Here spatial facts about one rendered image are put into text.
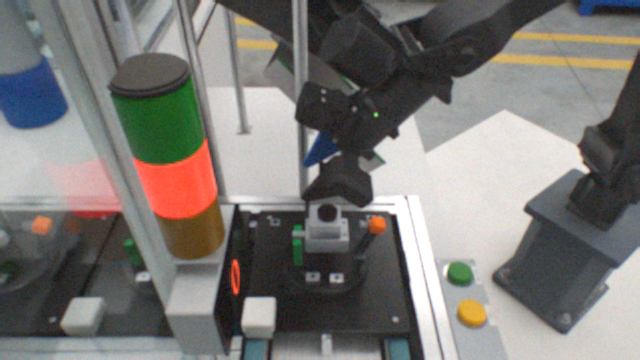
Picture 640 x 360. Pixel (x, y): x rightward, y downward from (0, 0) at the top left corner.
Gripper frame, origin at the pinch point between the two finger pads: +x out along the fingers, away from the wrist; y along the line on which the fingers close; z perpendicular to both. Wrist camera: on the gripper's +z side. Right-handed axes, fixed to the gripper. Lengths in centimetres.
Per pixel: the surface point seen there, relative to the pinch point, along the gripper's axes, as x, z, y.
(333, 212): 5.2, -6.7, 0.3
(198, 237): -2.5, 14.1, 21.3
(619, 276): -11, -64, -6
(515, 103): 10, -173, -204
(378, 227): 3.0, -13.5, 0.8
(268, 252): 21.5, -6.3, -2.2
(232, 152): 38, -2, -43
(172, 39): 58, 23, -109
